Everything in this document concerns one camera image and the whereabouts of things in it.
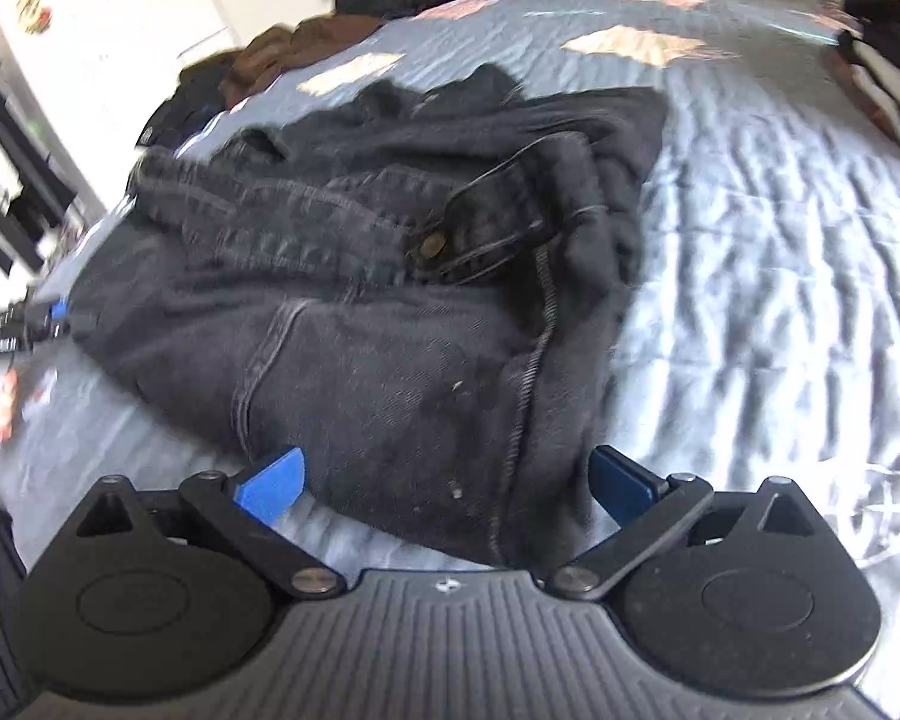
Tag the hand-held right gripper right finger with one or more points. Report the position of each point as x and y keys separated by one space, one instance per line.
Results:
x=622 y=484

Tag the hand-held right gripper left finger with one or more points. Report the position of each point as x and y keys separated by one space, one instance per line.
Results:
x=270 y=484

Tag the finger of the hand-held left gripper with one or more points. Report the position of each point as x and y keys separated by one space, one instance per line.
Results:
x=58 y=312

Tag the black denim jacket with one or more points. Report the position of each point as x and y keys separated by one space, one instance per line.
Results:
x=390 y=315

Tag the stack of dark folded clothes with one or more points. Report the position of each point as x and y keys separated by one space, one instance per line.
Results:
x=889 y=75

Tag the black crumpled garment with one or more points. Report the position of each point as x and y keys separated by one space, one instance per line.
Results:
x=187 y=105

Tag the grey quilted bedspread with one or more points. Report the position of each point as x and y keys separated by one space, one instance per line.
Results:
x=757 y=277

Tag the white wardrobe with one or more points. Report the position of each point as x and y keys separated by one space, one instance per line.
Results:
x=105 y=60

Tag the cartoon animal sticker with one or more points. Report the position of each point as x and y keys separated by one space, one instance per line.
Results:
x=34 y=13

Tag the brown crumpled garment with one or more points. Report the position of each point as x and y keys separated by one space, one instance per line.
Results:
x=292 y=52

